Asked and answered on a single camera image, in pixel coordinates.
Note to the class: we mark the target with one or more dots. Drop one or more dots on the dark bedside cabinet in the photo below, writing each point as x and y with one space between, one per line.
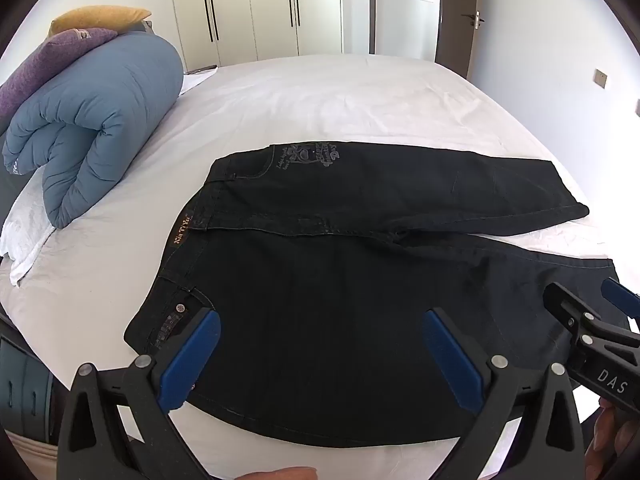
27 390

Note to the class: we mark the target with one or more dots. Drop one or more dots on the person's right hand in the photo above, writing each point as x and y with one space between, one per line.
605 440

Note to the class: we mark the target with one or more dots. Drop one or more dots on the white bed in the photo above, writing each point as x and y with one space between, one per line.
350 105

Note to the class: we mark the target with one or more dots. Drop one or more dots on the wall switch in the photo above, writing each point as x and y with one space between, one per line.
600 78

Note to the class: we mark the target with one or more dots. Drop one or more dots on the person's leg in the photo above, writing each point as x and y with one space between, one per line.
280 475

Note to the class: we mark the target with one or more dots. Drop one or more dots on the white wardrobe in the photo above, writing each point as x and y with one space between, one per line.
260 5

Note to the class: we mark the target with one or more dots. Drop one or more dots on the rolled blue duvet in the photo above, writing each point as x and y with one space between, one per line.
110 110

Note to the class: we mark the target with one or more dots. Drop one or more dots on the black pants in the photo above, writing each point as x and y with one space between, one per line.
325 310

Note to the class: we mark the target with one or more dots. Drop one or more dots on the purple blanket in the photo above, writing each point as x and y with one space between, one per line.
45 65

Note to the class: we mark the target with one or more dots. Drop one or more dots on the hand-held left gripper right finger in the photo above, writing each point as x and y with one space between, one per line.
450 355

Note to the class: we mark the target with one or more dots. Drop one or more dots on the yellow pillow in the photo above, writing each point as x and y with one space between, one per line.
95 17

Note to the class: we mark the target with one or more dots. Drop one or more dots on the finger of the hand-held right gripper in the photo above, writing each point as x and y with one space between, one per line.
565 305
620 297

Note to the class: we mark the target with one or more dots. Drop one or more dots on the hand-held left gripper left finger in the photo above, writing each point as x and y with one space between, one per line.
190 355

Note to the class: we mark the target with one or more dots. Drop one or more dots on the white pillow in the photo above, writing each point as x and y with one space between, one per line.
25 240

